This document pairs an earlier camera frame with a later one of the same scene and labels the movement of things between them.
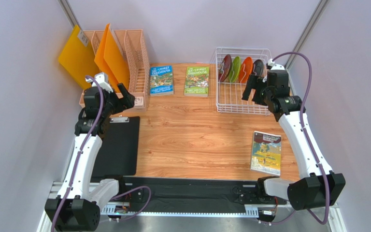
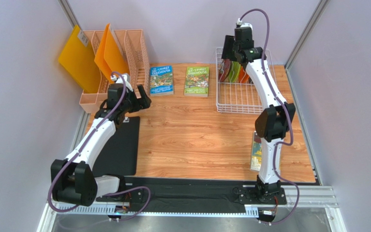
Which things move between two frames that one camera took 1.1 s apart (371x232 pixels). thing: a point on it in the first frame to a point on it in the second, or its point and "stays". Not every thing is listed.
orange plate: [245, 69] stays
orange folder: [110, 58] stays
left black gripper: [127, 101] to [143, 102]
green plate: [235, 69] stays
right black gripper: [259, 90] to [230, 49]
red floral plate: [225, 67] stays
